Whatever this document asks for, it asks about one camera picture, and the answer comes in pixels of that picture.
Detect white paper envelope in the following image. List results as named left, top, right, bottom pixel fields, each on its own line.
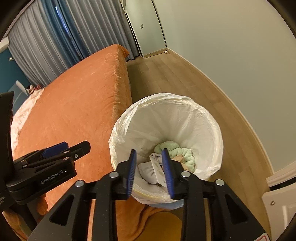
left=150, top=160, right=167, bottom=187

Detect green fluffy headband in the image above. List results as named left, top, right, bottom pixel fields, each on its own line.
left=154, top=141, right=196, bottom=169

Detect grey sock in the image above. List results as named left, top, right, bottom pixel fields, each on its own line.
left=149, top=153, right=163, bottom=165
left=138, top=162, right=158, bottom=185

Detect beige knotted cloth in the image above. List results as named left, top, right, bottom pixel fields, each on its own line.
left=172, top=155, right=194, bottom=173

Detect white lined trash bin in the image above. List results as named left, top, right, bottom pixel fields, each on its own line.
left=108, top=92, right=224, bottom=211

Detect person left hand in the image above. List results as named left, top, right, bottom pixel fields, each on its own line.
left=2, top=193, right=48, bottom=240

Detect pink quilted bedspread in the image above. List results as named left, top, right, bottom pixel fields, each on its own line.
left=11, top=88, right=44, bottom=155

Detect orange plush bed blanket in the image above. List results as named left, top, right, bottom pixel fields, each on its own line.
left=10, top=44, right=135, bottom=241

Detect blue upholstered headboard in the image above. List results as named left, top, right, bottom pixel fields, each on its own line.
left=9, top=80, right=29, bottom=115

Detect mustard yellow trousers leg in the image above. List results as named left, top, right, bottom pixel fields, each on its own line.
left=135, top=212, right=182, bottom=241

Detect grey blue curtains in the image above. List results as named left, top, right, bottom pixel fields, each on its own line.
left=8, top=1, right=139, bottom=87

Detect white door frame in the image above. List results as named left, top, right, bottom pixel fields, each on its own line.
left=262, top=162, right=295, bottom=240

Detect standing mirror gold frame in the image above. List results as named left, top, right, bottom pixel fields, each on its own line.
left=121, top=0, right=167, bottom=58

